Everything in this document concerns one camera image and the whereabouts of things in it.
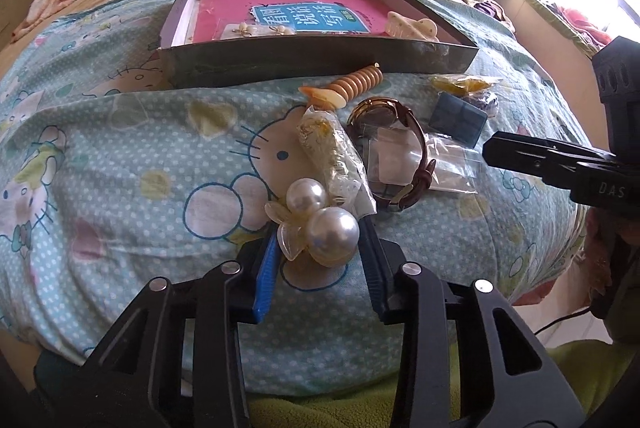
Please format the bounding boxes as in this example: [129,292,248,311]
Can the pearl flower hair clip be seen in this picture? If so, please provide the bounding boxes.
[264,178,361,268]

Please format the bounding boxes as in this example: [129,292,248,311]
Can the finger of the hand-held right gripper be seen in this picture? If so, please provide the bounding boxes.
[482,131,618,164]
[482,148,576,189]

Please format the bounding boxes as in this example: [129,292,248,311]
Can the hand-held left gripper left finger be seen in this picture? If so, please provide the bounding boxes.
[35,228,281,428]

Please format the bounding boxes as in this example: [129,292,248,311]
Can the brown strap wristwatch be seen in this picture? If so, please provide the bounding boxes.
[346,97,437,211]

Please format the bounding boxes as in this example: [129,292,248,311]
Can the person's green clothing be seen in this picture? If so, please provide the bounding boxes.
[250,338,626,428]

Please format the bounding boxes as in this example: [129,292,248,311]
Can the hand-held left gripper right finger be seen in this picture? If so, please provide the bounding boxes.
[357,213,586,428]

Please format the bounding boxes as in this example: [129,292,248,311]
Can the small dark blue box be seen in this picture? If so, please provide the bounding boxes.
[431,92,489,147]

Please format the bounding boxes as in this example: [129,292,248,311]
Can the bagged gold jewelry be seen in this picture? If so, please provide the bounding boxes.
[297,105,377,214]

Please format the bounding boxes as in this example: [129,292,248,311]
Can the cream hair claw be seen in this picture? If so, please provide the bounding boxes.
[386,10,441,42]

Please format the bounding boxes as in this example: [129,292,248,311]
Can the clear plastic bag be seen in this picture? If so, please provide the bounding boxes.
[425,133,482,195]
[367,128,426,186]

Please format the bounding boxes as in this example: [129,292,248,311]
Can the colourful clothes heap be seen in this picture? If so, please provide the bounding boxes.
[470,0,616,59]

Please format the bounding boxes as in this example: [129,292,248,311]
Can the grey cardboard box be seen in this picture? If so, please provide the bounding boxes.
[156,0,480,89]

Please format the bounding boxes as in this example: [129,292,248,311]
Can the pearl earrings on card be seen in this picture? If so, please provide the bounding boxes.
[220,22,297,40]

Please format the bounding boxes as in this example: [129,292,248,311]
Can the bagged yellow hair clip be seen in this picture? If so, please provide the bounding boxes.
[432,75,502,96]

